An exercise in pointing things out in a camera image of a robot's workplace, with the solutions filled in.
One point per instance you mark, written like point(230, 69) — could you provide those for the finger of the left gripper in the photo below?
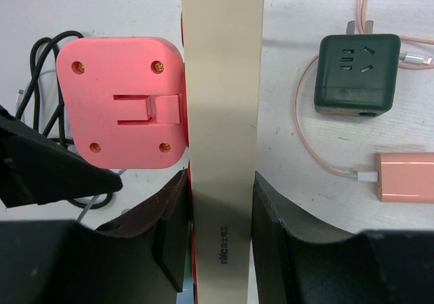
point(36, 170)

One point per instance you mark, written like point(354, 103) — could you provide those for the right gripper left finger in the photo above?
point(137, 257)

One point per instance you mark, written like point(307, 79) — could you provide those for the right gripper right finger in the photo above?
point(299, 258)

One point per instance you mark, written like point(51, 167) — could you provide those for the coral pink plug adapter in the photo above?
point(124, 98)

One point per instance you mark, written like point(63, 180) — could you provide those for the salmon pink usb charger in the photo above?
point(405, 177)

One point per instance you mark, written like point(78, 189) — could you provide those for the dark green cube socket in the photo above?
point(356, 73)

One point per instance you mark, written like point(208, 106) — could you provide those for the beige power strip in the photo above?
point(222, 52)

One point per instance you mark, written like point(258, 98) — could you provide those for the green plug adapter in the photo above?
point(188, 264)

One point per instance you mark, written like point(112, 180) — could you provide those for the light blue plug adapter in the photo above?
point(187, 296)

